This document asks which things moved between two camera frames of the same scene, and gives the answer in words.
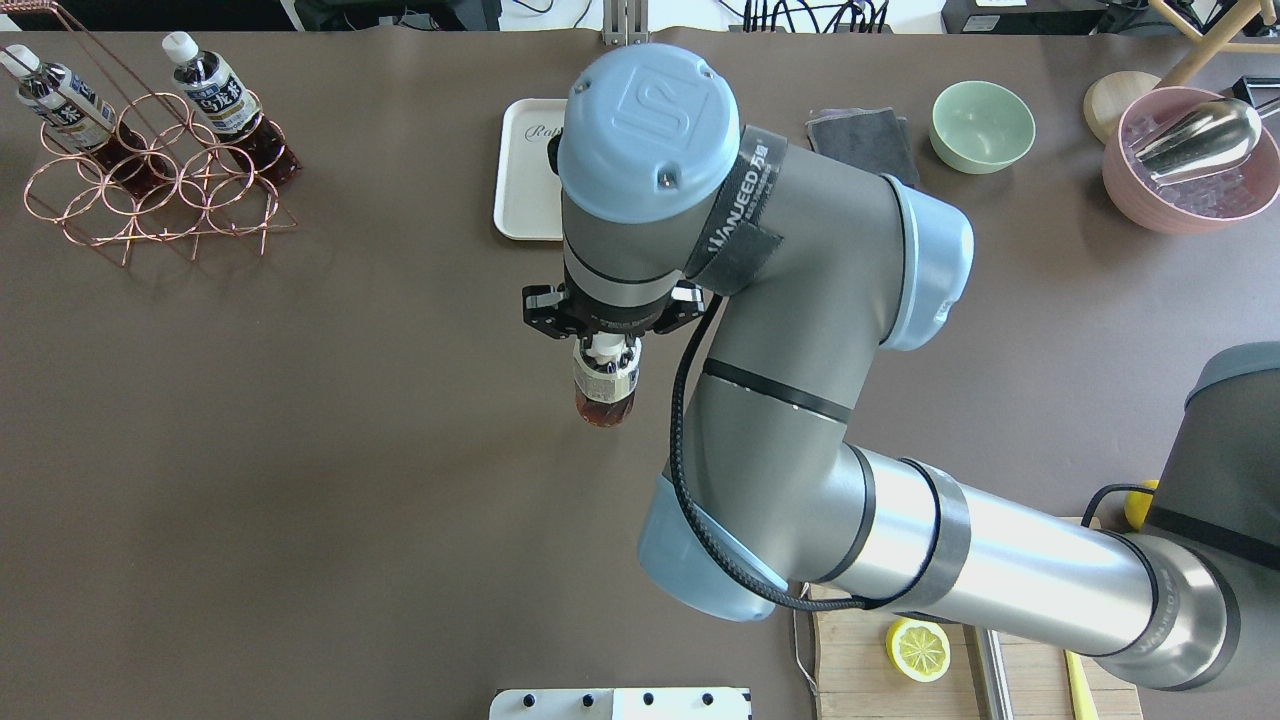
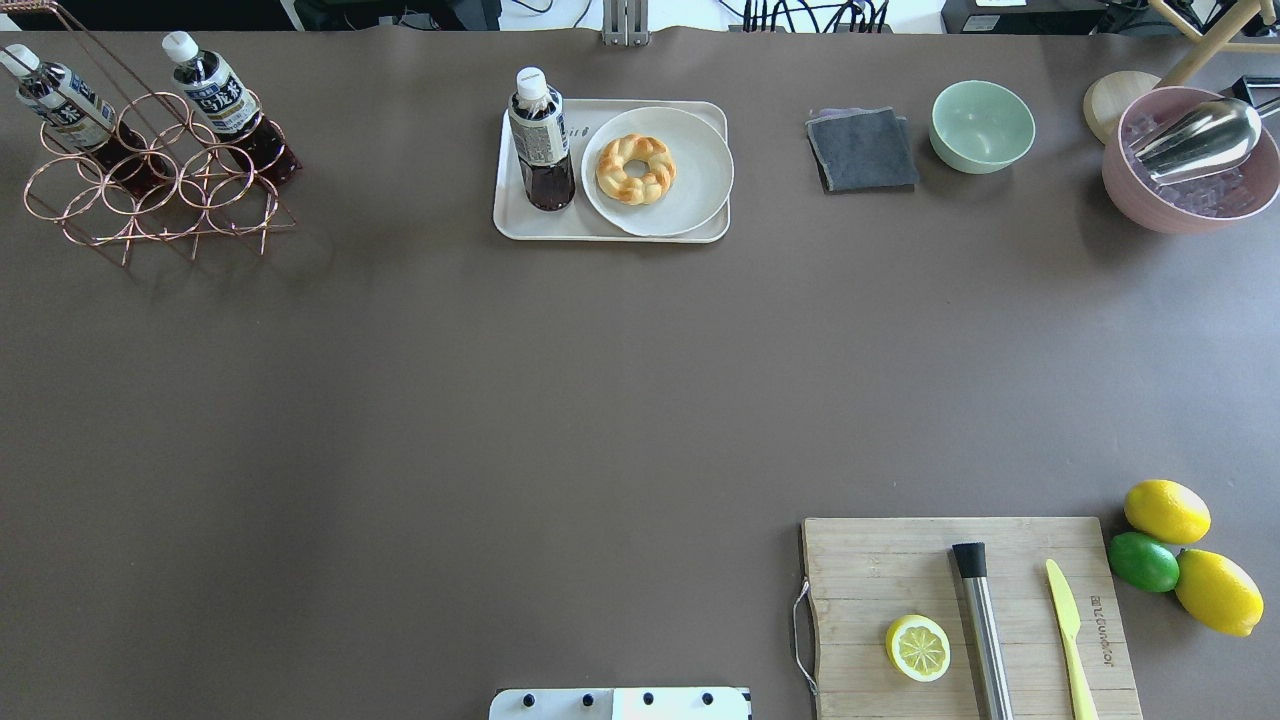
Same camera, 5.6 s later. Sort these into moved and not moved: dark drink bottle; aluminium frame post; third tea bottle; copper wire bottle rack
Moved: dark drink bottle
Not moved: copper wire bottle rack; aluminium frame post; third tea bottle
